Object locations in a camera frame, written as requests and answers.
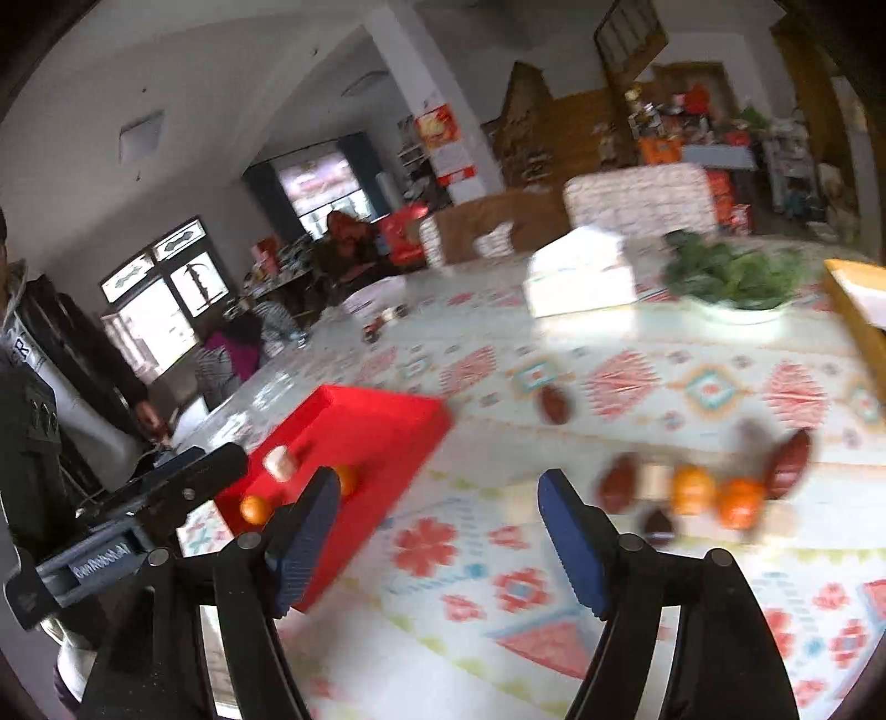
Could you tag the spinach leaves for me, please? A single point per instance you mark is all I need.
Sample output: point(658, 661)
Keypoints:
point(734, 270)

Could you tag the red gift box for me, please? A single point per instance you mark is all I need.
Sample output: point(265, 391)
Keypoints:
point(727, 197)

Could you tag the square ceiling panel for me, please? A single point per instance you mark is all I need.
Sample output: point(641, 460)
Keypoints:
point(142, 135)

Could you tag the yellow box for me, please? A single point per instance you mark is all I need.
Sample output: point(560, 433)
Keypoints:
point(855, 311)

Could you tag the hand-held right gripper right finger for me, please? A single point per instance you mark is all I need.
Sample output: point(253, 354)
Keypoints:
point(574, 547)

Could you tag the patterned tablecloth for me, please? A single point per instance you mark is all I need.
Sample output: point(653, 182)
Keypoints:
point(484, 443)

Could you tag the patterned chair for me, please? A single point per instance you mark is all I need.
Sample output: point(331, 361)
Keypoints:
point(640, 197)

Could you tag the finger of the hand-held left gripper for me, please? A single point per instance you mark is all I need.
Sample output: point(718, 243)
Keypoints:
point(194, 478)

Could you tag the dark round fruit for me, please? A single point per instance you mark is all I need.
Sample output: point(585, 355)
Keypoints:
point(657, 523)

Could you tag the brown chair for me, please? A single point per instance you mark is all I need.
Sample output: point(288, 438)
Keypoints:
point(526, 221)

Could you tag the red date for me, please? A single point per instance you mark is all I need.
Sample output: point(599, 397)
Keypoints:
point(556, 403)
point(789, 462)
point(618, 482)

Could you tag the red wall calendar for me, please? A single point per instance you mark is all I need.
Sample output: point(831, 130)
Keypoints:
point(443, 138)

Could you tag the decorated window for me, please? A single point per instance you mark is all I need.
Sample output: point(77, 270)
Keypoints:
point(166, 291)

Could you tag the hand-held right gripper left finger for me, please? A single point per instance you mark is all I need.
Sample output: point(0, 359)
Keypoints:
point(304, 547)

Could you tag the curtained window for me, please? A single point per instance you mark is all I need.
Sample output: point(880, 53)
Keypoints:
point(322, 183)

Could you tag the white plate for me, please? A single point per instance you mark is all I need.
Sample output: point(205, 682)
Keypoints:
point(740, 315)

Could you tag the pale small fruit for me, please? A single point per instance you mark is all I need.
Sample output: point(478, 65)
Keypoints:
point(280, 462)
point(653, 481)

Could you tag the cluttered wooden shelf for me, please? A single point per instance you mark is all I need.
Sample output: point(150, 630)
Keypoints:
point(685, 111)

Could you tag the white tissue box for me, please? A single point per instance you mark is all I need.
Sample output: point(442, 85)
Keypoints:
point(581, 270)

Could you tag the orange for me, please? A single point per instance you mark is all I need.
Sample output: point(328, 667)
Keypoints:
point(255, 509)
point(348, 479)
point(740, 502)
point(692, 488)

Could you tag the wooden cabinet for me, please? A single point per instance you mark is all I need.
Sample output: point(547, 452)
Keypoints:
point(547, 124)

